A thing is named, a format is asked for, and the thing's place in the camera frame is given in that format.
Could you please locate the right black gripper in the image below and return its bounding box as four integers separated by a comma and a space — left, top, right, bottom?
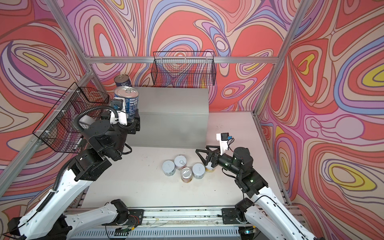
196, 145, 242, 177

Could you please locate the small yellow can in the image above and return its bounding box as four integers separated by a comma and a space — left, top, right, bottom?
205, 163, 215, 173

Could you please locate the tall light blue can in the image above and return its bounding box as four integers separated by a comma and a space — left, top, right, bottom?
114, 86, 139, 121

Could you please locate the tall dark blue can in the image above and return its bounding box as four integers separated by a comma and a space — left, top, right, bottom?
114, 74, 132, 87

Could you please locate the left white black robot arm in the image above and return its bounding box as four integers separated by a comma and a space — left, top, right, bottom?
2, 106, 140, 240

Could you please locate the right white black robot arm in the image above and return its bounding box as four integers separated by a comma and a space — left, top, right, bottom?
196, 133, 317, 240

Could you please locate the small white blue can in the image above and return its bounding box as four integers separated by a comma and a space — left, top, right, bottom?
192, 163, 206, 179

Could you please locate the small white can pull tab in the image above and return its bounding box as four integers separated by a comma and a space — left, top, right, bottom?
174, 155, 187, 170

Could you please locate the small pink can silver lid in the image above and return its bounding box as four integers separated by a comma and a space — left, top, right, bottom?
181, 167, 193, 183

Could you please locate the grey metal cabinet box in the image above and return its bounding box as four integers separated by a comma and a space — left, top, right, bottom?
126, 87, 209, 149

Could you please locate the small white can left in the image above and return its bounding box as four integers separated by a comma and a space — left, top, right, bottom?
162, 160, 176, 177

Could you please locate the grey tape roll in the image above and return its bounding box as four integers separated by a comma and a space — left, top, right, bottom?
79, 115, 95, 129

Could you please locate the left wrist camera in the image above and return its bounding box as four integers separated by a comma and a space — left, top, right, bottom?
110, 97, 128, 127

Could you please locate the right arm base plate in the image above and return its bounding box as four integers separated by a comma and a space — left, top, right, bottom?
218, 206, 266, 225

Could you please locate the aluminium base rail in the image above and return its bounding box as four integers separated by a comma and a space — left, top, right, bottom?
56, 205, 310, 240

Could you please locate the back black wire basket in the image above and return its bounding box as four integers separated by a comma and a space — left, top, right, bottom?
151, 50, 217, 89

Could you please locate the black wire basket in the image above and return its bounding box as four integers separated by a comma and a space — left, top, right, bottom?
33, 83, 110, 154
151, 50, 217, 89

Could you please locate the left black wire basket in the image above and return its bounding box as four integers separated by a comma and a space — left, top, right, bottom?
33, 83, 110, 154

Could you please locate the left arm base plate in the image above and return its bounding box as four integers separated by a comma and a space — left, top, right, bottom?
103, 209, 144, 227

